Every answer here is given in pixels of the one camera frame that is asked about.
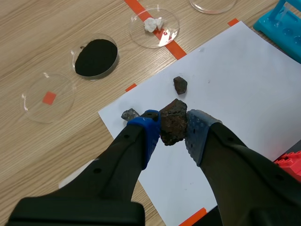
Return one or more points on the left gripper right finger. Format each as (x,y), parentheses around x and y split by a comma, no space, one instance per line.
(235,169)

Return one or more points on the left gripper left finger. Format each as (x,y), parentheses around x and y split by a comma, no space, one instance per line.
(122,164)

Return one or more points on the large dark brown stone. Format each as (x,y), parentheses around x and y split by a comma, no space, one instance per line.
(173,124)

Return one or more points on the small grey stone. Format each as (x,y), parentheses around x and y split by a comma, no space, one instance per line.
(129,115)

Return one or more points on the toy brick block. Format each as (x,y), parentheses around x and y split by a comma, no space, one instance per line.
(290,164)

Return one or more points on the white sheet of paper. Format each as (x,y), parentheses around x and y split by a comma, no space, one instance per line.
(225,99)

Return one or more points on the small dark reddish stone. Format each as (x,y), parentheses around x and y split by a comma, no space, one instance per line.
(180,85)

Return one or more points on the empty clear glass dish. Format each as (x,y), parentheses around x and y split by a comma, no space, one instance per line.
(48,97)
(212,5)

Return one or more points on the glass dish with black powder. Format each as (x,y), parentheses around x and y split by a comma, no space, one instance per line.
(96,57)

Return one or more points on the white lump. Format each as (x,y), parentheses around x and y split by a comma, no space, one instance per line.
(152,24)

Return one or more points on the turquoise rack with round holes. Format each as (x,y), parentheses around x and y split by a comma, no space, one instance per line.
(281,28)

